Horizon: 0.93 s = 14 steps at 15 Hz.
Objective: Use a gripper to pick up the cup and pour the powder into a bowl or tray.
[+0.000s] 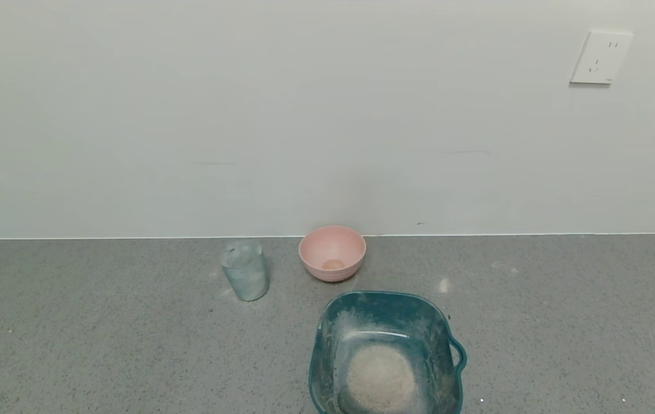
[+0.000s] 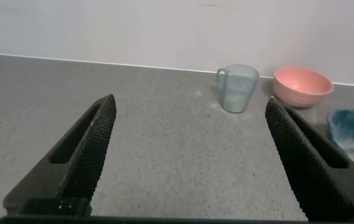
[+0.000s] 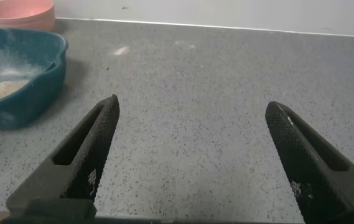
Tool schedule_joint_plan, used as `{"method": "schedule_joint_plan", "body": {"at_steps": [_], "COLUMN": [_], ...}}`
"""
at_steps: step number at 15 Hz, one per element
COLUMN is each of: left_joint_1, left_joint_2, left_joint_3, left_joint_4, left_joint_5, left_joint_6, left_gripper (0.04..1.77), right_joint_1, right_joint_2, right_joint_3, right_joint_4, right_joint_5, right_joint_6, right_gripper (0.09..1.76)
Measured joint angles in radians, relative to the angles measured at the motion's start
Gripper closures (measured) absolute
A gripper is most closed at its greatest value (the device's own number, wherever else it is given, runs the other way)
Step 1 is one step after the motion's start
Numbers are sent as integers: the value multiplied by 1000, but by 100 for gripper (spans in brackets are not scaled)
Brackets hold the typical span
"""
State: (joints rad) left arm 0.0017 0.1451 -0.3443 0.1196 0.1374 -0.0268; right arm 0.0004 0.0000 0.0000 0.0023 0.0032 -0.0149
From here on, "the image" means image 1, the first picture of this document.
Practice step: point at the teal square plastic tray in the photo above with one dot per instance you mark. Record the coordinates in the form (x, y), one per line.
(419, 328)

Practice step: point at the tan powder heap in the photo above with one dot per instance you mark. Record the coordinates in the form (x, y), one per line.
(382, 379)

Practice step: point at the pink bowl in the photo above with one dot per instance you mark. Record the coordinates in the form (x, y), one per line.
(327, 244)

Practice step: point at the white wall socket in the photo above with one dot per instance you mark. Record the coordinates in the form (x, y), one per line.
(600, 57)

